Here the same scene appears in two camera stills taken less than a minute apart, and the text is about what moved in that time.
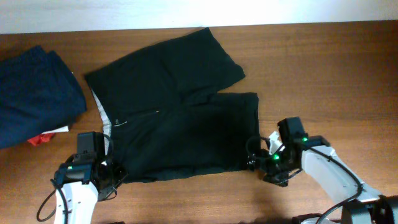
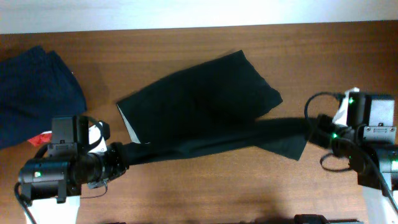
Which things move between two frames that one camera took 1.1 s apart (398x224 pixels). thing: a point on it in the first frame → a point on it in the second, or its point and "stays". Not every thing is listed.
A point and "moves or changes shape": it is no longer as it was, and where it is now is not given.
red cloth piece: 41,138 stays
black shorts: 163,114 moves or changes shape
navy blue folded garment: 38,94 stays
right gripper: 282,177 → 323,121
